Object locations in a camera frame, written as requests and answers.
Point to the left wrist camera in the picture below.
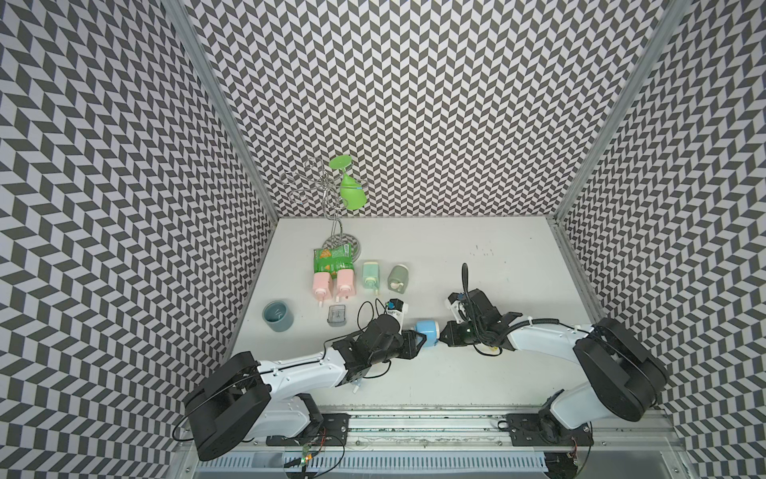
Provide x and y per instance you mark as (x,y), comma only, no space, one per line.
(397,308)

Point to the teal ceramic cup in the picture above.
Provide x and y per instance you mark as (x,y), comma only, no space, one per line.
(278,316)

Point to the green snack packet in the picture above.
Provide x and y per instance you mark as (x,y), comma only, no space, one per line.
(333,259)

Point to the green plastic cup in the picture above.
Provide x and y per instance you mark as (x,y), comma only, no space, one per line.
(351,192)

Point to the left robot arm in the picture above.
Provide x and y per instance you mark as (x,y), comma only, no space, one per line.
(246,398)

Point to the blue pencil sharpener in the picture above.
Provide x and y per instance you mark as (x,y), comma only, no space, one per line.
(429,328)

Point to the aluminium front rail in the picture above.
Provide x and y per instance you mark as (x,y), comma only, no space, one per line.
(492,428)

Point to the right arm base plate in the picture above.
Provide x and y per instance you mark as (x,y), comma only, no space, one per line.
(547,431)

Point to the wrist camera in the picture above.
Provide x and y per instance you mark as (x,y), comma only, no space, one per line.
(397,308)
(457,307)

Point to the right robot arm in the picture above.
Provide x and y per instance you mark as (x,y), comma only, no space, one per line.
(623,378)

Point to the mint green pencil sharpener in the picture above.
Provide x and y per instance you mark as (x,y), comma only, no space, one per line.
(370,277)

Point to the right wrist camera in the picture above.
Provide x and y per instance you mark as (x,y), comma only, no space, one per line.
(457,307)

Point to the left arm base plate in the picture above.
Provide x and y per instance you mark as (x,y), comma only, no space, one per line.
(332,428)

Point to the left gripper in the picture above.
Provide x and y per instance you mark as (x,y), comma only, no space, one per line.
(411,348)

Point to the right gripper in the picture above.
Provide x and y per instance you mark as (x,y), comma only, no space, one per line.
(453,338)

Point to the grey transparent tray left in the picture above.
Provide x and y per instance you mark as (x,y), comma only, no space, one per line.
(337,316)

